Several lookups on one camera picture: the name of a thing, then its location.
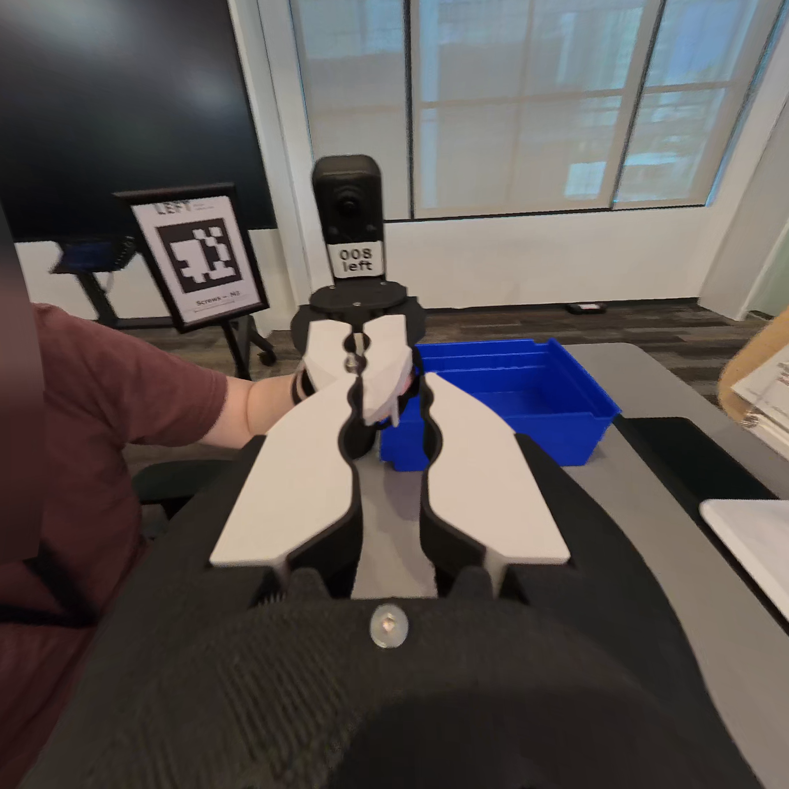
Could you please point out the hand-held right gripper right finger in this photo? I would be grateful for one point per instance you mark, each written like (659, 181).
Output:
(493, 487)

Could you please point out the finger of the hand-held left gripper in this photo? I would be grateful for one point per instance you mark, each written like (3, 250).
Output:
(326, 357)
(385, 363)

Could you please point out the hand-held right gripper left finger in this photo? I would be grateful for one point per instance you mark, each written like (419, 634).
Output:
(289, 487)

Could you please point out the small metal bolt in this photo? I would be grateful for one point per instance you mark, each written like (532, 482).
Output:
(352, 365)

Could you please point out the person's left forearm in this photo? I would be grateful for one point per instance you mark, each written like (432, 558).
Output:
(259, 407)

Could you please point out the person's left hand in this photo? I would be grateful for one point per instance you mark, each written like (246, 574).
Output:
(407, 379)

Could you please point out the black sign stand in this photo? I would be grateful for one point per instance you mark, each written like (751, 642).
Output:
(246, 345)

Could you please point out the blue plastic bin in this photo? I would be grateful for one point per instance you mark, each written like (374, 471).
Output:
(542, 407)

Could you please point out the framed marker sign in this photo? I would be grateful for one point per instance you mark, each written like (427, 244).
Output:
(197, 259)

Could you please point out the large gridded window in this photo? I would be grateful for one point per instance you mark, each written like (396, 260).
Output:
(524, 123)

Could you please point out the black desk mat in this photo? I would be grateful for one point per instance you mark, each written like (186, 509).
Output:
(690, 456)

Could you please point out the black floor box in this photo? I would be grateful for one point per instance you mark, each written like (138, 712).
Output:
(585, 308)

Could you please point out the person in maroon shirt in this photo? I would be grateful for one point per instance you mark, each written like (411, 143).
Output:
(111, 394)

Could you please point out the black floor stand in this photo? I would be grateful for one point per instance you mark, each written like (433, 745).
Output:
(98, 299)

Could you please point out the white flat board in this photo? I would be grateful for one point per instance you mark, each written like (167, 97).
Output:
(758, 542)

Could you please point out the brown cardboard box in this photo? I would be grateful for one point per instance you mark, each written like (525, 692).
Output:
(739, 370)

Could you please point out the printed paper sheets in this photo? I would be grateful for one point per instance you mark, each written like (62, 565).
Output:
(770, 394)

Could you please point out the large black wall screen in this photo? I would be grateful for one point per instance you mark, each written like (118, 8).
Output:
(123, 123)

